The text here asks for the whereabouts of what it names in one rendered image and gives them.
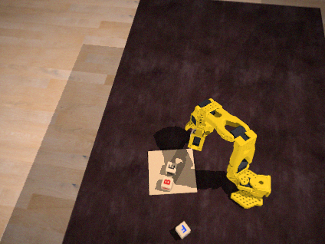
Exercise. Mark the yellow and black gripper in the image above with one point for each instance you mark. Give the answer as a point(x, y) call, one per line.
point(196, 140)

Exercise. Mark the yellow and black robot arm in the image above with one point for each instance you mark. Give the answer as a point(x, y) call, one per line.
point(255, 186)

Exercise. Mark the tan flat mat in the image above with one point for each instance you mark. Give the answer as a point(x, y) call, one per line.
point(183, 182)

